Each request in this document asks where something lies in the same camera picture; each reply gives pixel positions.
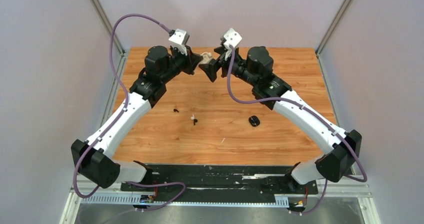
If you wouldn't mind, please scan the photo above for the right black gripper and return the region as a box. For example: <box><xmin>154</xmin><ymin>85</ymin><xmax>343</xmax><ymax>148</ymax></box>
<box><xmin>200</xmin><ymin>45</ymin><xmax>258</xmax><ymax>86</ymax></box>

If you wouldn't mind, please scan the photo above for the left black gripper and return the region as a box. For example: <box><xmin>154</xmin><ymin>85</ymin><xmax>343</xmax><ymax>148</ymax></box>
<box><xmin>160</xmin><ymin>45</ymin><xmax>203</xmax><ymax>84</ymax></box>

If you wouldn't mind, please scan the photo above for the white earbud charging case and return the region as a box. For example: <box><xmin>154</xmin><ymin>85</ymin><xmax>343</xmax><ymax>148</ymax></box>
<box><xmin>199</xmin><ymin>52</ymin><xmax>213</xmax><ymax>65</ymax></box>

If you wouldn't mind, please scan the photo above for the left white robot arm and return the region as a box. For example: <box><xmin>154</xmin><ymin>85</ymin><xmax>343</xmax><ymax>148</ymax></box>
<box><xmin>71</xmin><ymin>46</ymin><xmax>203</xmax><ymax>191</ymax></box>

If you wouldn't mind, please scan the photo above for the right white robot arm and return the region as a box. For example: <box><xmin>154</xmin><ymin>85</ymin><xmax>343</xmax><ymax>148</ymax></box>
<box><xmin>199</xmin><ymin>46</ymin><xmax>362</xmax><ymax>193</ymax></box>

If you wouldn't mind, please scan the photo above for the black earbud charging case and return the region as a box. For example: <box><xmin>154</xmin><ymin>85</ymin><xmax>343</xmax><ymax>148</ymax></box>
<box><xmin>248</xmin><ymin>115</ymin><xmax>261</xmax><ymax>127</ymax></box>

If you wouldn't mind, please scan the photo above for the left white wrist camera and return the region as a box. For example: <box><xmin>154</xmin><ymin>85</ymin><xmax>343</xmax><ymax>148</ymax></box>
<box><xmin>168</xmin><ymin>28</ymin><xmax>190</xmax><ymax>55</ymax></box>

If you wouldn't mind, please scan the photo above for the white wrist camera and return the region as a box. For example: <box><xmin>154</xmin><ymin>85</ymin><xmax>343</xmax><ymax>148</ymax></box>
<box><xmin>221</xmin><ymin>28</ymin><xmax>243</xmax><ymax>60</ymax></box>
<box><xmin>168</xmin><ymin>28</ymin><xmax>190</xmax><ymax>55</ymax></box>

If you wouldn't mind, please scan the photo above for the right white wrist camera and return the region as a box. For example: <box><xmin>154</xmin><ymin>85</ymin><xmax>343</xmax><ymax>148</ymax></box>
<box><xmin>221</xmin><ymin>28</ymin><xmax>243</xmax><ymax>60</ymax></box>

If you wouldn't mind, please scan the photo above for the left aluminium frame post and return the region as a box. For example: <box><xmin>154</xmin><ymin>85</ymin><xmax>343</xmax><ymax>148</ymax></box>
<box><xmin>90</xmin><ymin>0</ymin><xmax>126</xmax><ymax>56</ymax></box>

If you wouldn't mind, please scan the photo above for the aluminium frame post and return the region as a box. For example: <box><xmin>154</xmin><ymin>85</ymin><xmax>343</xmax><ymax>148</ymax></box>
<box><xmin>90</xmin><ymin>0</ymin><xmax>126</xmax><ymax>56</ymax></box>
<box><xmin>315</xmin><ymin>0</ymin><xmax>354</xmax><ymax>57</ymax></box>

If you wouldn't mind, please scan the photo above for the white slotted cable duct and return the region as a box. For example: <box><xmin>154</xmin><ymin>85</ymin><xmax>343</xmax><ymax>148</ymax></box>
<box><xmin>80</xmin><ymin>195</ymin><xmax>290</xmax><ymax>208</ymax></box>

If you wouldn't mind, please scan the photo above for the right aluminium frame post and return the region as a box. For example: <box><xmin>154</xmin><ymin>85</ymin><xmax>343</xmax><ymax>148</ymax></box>
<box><xmin>315</xmin><ymin>0</ymin><xmax>354</xmax><ymax>57</ymax></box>

